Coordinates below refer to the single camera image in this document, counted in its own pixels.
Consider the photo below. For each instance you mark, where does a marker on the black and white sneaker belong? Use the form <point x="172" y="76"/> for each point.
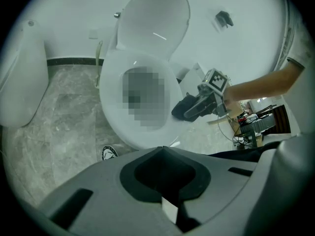
<point x="109" y="152"/>

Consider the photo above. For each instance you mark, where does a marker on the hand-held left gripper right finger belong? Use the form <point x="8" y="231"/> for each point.
<point x="221" y="183"/>

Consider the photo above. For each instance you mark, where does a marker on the chrome water valve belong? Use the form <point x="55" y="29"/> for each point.
<point x="117" y="15"/>

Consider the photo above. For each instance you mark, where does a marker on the white egg-shaped toilet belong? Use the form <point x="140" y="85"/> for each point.
<point x="22" y="77"/>

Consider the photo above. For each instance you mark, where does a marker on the white ceramic toilet bowl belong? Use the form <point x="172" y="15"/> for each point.
<point x="145" y="99"/>

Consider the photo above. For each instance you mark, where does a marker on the white wall socket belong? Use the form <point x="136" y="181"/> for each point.
<point x="93" y="34"/>

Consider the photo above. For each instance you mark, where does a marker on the person's right forearm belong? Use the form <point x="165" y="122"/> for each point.
<point x="258" y="87"/>

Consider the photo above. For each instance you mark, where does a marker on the dark blue knitted cloth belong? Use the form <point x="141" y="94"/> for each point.
<point x="182" y="109"/>

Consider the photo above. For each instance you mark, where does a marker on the person's black trousers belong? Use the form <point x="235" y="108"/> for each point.
<point x="246" y="151"/>

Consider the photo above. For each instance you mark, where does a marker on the cluttered workbench equipment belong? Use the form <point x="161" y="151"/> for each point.
<point x="261" y="122"/>

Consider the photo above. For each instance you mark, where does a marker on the black wall paper holder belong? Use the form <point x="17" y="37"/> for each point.
<point x="224" y="18"/>

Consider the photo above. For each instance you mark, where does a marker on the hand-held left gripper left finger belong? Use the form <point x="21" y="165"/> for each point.
<point x="103" y="188"/>

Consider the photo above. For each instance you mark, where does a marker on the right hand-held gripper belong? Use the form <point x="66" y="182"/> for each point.
<point x="217" y="82"/>

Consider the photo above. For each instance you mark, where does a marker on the toilet brush with holder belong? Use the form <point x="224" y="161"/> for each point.
<point x="99" y="58"/>

